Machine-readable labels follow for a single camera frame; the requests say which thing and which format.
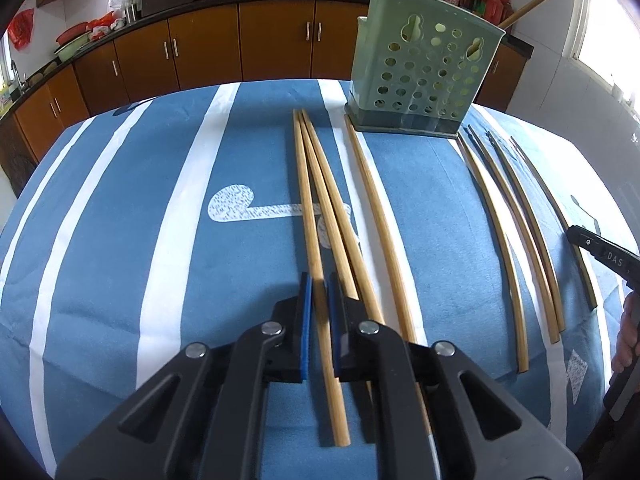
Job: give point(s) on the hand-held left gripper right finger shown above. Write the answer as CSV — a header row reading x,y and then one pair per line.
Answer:
x,y
336,330

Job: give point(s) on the metal faucet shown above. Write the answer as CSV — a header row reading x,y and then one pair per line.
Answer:
x,y
16,75

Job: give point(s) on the green basin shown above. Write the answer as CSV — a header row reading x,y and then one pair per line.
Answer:
x,y
67,50

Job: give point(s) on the person's right hand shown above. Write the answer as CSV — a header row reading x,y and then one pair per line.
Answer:
x,y
622,340

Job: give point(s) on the steel pot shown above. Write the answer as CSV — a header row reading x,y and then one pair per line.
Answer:
x,y
131,14

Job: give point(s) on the row of condiment bottles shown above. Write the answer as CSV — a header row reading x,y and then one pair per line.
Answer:
x,y
487,10

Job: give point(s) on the brown lower kitchen cabinets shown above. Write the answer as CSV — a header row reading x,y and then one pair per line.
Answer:
x,y
275,40

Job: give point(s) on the blue white striped tablecloth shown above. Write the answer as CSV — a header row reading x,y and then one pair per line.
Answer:
x,y
125,260

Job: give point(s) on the brown bamboo chopstick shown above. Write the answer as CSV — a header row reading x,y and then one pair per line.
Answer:
x,y
526,227
545,186
506,255
543,242

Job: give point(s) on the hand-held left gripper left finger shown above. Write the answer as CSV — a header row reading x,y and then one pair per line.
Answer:
x,y
305,325

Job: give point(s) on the green perforated chopstick holder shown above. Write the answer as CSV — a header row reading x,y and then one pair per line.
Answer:
x,y
380,45

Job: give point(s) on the hanging red plastic bag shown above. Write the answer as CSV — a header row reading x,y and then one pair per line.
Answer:
x,y
22,30

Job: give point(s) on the red basin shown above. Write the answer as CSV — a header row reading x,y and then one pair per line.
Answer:
x,y
75,32

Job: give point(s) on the large bright window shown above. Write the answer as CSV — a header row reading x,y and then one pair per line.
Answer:
x,y
615,25

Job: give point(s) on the pale wooden chopstick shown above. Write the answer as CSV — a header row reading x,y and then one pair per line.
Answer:
x,y
306,195
386,240
359,255
535,4
339,240

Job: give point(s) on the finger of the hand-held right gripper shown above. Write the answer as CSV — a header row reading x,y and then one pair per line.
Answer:
x,y
610,255

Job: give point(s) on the crumpled red plastic bag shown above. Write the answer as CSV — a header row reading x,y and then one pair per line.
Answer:
x,y
102,22

